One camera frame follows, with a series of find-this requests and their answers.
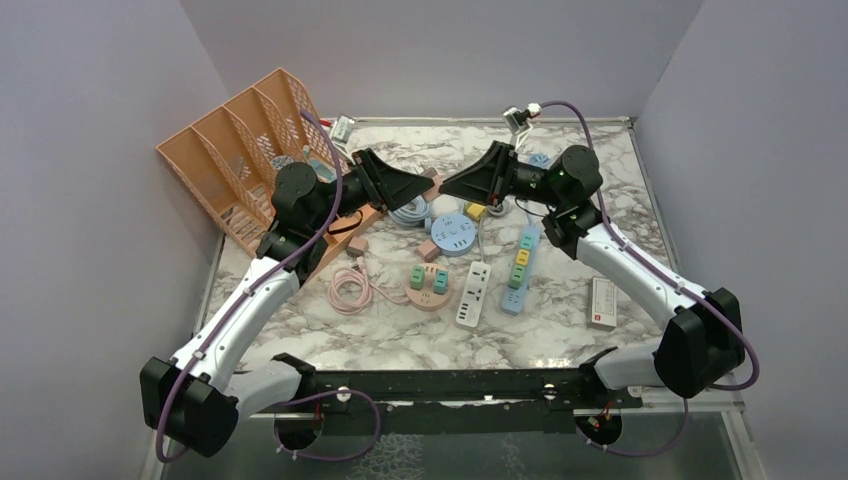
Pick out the pink round power socket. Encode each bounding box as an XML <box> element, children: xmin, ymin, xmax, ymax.
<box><xmin>405</xmin><ymin>263</ymin><xmax>453</xmax><ymax>312</ymax></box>

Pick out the pink coiled cable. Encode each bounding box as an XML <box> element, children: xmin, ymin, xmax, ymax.
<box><xmin>327</xmin><ymin>258</ymin><xmax>411</xmax><ymax>316</ymax></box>

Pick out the blue power strip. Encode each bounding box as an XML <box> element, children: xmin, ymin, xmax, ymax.
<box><xmin>500</xmin><ymin>225</ymin><xmax>541</xmax><ymax>316</ymax></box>

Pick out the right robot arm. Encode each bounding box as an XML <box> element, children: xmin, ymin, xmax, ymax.
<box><xmin>440</xmin><ymin>141</ymin><xmax>753</xmax><ymax>407</ymax></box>

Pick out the teal plug adapter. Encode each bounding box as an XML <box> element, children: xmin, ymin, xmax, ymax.
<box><xmin>432</xmin><ymin>269</ymin><xmax>449</xmax><ymax>295</ymax></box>
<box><xmin>519</xmin><ymin>234</ymin><xmax>538</xmax><ymax>251</ymax></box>

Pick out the white power strip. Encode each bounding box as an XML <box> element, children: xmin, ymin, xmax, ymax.
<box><xmin>455</xmin><ymin>261</ymin><xmax>491</xmax><ymax>329</ymax></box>

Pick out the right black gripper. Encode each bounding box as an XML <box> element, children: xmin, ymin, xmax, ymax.
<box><xmin>440</xmin><ymin>141</ymin><xmax>565</xmax><ymax>208</ymax></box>

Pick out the green plug adapter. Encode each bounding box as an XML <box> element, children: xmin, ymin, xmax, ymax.
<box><xmin>409</xmin><ymin>265</ymin><xmax>426</xmax><ymax>290</ymax></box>
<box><xmin>507</xmin><ymin>264</ymin><xmax>527</xmax><ymax>289</ymax></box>

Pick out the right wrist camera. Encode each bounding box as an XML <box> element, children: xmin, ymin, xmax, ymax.
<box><xmin>502</xmin><ymin>102</ymin><xmax>542</xmax><ymax>150</ymax></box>

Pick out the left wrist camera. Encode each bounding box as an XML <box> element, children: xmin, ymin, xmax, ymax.
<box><xmin>320</xmin><ymin>115</ymin><xmax>356</xmax><ymax>146</ymax></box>

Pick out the pink plug adapter left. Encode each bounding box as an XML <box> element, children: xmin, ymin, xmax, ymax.
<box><xmin>346</xmin><ymin>236</ymin><xmax>369</xmax><ymax>257</ymax></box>

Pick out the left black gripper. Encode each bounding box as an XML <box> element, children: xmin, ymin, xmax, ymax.
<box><xmin>309</xmin><ymin>147</ymin><xmax>434</xmax><ymax>232</ymax></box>

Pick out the black mounting rail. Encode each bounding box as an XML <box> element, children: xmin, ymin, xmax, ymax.
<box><xmin>264</xmin><ymin>368</ymin><xmax>643</xmax><ymax>436</ymax></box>

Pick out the yellow plug adapter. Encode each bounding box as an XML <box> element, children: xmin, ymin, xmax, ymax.
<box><xmin>464</xmin><ymin>202</ymin><xmax>487</xmax><ymax>222</ymax></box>
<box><xmin>514</xmin><ymin>248</ymin><xmax>531</xmax><ymax>268</ymax></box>

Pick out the small white red box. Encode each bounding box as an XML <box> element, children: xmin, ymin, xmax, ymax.
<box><xmin>588</xmin><ymin>277</ymin><xmax>618</xmax><ymax>331</ymax></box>

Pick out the orange plastic file rack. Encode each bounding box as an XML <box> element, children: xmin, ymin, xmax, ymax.
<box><xmin>156</xmin><ymin>67</ymin><xmax>386</xmax><ymax>276</ymax></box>

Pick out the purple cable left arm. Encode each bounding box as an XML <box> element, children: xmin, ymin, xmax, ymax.
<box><xmin>155</xmin><ymin>110</ymin><xmax>346</xmax><ymax>465</ymax></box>

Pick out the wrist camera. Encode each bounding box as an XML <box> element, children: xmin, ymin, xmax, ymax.
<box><xmin>502</xmin><ymin>102</ymin><xmax>542</xmax><ymax>150</ymax></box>
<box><xmin>320</xmin><ymin>115</ymin><xmax>356</xmax><ymax>146</ymax></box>

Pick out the blue round power socket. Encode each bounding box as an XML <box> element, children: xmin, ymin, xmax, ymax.
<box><xmin>430</xmin><ymin>212</ymin><xmax>477</xmax><ymax>257</ymax></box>

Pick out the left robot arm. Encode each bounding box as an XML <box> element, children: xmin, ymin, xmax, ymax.
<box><xmin>140</xmin><ymin>149</ymin><xmax>434</xmax><ymax>463</ymax></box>

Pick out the pink plug adapter small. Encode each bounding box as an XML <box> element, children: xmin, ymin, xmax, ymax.
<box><xmin>421</xmin><ymin>167</ymin><xmax>446</xmax><ymax>203</ymax></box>

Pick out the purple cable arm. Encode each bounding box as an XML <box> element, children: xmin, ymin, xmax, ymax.
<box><xmin>539</xmin><ymin>100</ymin><xmax>762</xmax><ymax>392</ymax></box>
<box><xmin>155</xmin><ymin>110</ymin><xmax>346</xmax><ymax>465</ymax></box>

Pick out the blue coiled cable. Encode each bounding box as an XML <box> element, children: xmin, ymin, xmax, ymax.
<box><xmin>387</xmin><ymin>195</ymin><xmax>433</xmax><ymax>230</ymax></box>

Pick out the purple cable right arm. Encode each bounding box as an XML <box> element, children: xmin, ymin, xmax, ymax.
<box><xmin>539</xmin><ymin>100</ymin><xmax>762</xmax><ymax>392</ymax></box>

